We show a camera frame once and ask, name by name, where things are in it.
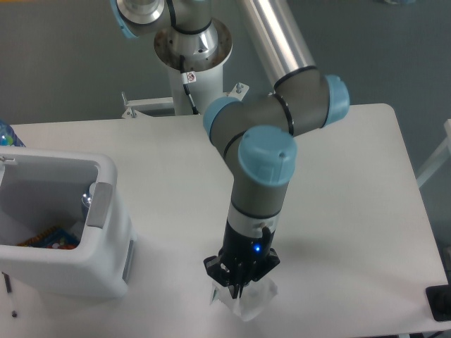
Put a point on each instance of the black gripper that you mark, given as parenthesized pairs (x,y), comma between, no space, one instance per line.
(242,260)

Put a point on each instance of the clear plastic wrapper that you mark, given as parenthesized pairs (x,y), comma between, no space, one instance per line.
(255,297)

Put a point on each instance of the clear plastic water bottle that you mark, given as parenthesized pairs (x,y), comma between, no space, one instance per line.
(86,199)

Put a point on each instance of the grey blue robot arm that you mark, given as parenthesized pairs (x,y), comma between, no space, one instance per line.
(256,141)

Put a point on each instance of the white trash can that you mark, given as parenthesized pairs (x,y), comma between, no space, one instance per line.
(41,189)

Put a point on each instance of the colourful snack bag in bin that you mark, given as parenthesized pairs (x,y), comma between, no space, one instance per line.
(52,238)

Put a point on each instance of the black device at table edge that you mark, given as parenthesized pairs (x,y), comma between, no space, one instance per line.
(439,302)

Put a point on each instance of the black pen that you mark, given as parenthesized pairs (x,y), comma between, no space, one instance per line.
(9,292)

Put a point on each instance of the blue bottle at table edge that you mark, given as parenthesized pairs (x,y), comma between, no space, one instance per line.
(8,136)

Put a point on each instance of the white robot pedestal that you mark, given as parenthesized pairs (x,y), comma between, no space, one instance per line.
(194,64)

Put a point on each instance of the white frame right side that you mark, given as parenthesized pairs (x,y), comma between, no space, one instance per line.
(436,159)

